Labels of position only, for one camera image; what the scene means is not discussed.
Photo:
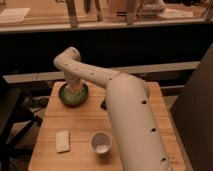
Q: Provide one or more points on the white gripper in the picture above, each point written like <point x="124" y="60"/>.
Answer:
<point x="74" y="86"/>

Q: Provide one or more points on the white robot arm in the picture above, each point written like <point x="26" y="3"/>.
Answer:
<point x="136" y="132"/>

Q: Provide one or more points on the green ceramic bowl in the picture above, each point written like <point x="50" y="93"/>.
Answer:
<point x="73" y="99"/>

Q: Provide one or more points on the small black rectangular object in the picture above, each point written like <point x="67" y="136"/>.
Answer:
<point x="103" y="105"/>

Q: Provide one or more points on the white paper cup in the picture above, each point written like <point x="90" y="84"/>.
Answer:
<point x="101" y="142"/>

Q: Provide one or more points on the white paper sheet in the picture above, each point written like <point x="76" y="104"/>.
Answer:
<point x="13" y="15"/>

